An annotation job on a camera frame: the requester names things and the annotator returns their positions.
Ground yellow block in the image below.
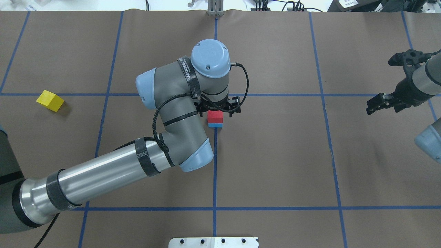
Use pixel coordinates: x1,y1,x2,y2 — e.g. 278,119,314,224
36,90,65,112

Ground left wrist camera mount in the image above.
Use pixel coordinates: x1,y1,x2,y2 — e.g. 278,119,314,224
227,97,241,118

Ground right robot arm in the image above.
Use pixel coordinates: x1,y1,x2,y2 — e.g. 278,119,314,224
366,49,441,163

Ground red block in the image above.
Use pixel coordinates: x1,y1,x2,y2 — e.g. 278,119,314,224
207,111,224,124

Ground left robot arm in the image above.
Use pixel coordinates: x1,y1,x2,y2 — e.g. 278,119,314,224
0,39,244,234

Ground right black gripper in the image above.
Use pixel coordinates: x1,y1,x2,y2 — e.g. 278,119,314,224
366,77,428,115

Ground white camera pedestal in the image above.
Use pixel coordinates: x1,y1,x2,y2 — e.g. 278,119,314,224
168,237,259,248

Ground blue block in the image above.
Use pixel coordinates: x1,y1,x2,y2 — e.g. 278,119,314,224
208,123,223,128

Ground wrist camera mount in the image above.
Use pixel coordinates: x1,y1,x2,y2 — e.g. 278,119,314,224
388,49,433,78
227,97,241,118

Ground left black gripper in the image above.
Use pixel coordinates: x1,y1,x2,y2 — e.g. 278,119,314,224
194,97,231,116

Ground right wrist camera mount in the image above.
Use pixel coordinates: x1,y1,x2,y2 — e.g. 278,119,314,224
388,49,433,78

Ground aluminium frame post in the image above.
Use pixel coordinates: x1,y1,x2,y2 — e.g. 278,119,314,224
207,0,225,17

